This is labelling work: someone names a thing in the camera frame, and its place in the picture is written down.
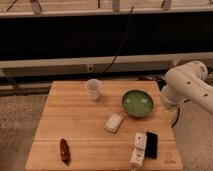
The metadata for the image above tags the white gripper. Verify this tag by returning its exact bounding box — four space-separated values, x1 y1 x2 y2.
160 86 182 126

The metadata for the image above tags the white sponge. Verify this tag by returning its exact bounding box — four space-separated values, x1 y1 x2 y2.
104 114 123 133

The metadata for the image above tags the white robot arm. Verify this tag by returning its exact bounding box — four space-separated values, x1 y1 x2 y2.
160 61 213 127

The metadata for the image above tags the green bowl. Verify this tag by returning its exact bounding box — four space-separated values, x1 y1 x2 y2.
122 90 154 118

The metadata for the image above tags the black rectangular block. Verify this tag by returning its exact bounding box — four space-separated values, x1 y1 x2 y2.
145 132 158 159

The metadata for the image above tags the wooden cutting board table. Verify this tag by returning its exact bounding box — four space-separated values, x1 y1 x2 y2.
25 81 183 171

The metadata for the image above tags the red-brown oblong object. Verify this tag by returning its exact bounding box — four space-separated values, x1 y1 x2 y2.
60 139 70 165

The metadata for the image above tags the black cable bundle on floor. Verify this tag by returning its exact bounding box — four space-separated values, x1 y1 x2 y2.
138 75 171 91

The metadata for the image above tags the grey metal rail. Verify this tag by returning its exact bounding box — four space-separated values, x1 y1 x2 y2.
0 52 213 78

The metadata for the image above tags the black hanging cable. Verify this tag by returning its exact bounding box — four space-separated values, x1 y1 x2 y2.
99 5 135 75

